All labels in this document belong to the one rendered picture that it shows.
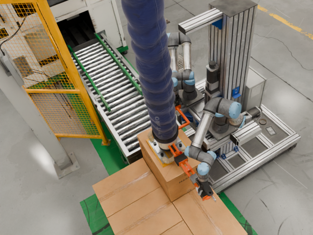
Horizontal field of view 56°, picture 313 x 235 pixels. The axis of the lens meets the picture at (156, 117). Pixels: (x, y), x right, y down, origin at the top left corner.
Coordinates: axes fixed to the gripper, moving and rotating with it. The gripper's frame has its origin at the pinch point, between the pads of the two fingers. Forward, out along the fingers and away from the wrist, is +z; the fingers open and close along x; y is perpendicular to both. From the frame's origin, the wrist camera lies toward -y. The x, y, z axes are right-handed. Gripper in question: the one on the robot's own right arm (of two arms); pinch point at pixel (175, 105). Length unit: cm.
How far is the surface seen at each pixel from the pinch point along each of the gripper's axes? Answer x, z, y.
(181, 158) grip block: -26, -1, 55
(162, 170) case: -42, 13, 49
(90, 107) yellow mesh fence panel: -71, 32, -80
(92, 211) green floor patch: -121, 108, 0
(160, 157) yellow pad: -38, 11, 38
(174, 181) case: -37, 19, 61
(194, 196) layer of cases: -22, 53, 67
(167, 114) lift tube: -26, -42, 40
